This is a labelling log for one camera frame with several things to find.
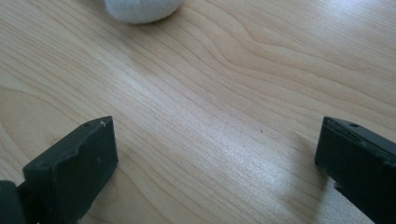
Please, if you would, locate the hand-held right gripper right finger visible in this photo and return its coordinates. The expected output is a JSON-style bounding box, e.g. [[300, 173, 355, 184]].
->
[[314, 116, 396, 224]]

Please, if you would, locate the white cloth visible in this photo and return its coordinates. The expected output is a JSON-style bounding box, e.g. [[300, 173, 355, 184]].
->
[[103, 0, 185, 25]]

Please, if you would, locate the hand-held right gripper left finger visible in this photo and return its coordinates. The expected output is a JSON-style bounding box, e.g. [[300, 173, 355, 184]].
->
[[17, 116, 120, 224]]

